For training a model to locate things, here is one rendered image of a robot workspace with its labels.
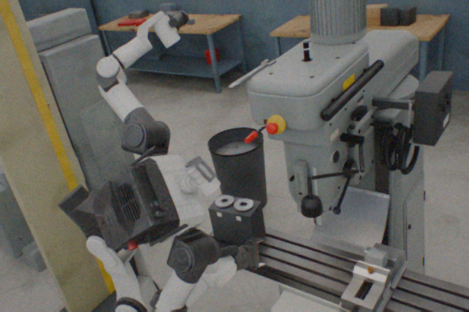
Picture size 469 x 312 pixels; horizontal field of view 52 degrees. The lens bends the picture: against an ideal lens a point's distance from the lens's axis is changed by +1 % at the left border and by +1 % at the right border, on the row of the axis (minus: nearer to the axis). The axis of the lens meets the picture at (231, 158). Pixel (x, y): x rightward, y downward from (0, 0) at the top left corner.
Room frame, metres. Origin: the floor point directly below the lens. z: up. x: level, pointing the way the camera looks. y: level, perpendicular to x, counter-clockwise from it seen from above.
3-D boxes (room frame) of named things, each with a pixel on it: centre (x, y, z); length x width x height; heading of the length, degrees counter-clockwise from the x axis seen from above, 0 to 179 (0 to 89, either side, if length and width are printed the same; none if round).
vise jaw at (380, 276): (1.33, -0.45, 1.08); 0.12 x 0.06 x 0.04; 49
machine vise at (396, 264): (1.35, -0.46, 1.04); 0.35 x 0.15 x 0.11; 139
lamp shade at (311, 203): (1.28, -0.23, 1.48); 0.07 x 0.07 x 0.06
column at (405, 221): (2.00, -0.70, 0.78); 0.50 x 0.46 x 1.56; 140
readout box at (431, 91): (1.54, -0.75, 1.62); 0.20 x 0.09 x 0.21; 140
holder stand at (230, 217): (1.80, 0.03, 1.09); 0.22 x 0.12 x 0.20; 57
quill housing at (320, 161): (1.53, -0.31, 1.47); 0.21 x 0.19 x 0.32; 50
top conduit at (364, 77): (1.46, -0.44, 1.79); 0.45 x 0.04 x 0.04; 140
